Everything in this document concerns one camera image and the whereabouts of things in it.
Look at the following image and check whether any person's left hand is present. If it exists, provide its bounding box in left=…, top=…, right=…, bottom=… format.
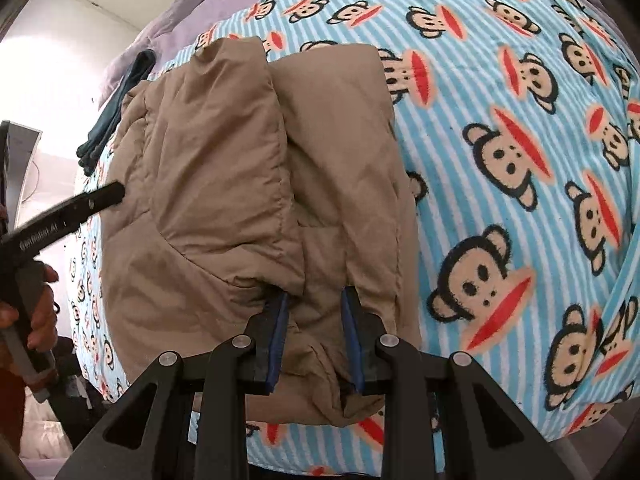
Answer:
left=0, top=265, right=61, bottom=376

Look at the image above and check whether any purple duvet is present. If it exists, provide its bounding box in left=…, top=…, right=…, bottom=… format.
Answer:
left=97, top=0, right=341, bottom=111

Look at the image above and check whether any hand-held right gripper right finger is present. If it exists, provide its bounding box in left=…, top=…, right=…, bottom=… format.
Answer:
left=340, top=285, right=596, bottom=480

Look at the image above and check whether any dark grey monitor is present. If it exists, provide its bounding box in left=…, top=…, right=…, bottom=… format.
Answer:
left=7, top=120, right=43, bottom=216

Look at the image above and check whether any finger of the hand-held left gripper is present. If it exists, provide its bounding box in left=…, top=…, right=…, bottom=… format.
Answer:
left=66, top=181, right=127, bottom=221

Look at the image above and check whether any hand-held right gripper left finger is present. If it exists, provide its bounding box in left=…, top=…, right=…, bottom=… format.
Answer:
left=55, top=292, right=291, bottom=480

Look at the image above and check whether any brown puffer jacket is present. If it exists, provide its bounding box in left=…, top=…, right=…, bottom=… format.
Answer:
left=97, top=37, right=423, bottom=428

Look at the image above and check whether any blue monkey print blanket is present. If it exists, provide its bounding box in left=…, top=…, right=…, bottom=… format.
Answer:
left=65, top=0, right=640, bottom=480

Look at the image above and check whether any dark teal folded clothing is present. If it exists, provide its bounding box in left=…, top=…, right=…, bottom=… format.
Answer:
left=76, top=50, right=156, bottom=177

